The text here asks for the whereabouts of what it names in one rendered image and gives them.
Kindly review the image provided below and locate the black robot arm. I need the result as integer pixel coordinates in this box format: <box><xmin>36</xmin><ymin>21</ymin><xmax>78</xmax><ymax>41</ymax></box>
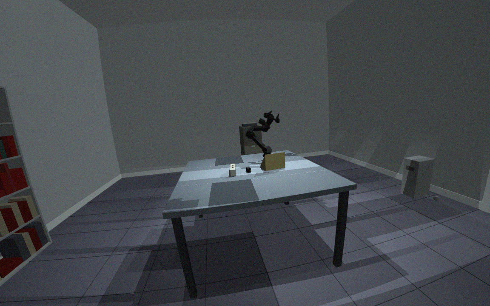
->
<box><xmin>245</xmin><ymin>118</ymin><xmax>272</xmax><ymax>157</ymax></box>

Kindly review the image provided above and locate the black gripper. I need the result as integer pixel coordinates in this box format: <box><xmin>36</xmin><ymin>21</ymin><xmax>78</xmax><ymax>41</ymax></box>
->
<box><xmin>264</xmin><ymin>110</ymin><xmax>280</xmax><ymax>124</ymax></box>

